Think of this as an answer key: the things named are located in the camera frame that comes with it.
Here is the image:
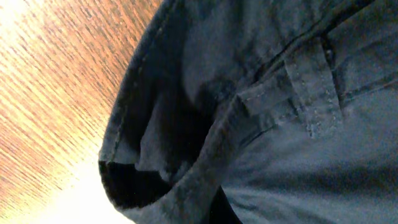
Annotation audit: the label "navy blue shorts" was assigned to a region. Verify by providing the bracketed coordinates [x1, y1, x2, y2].
[98, 0, 397, 223]

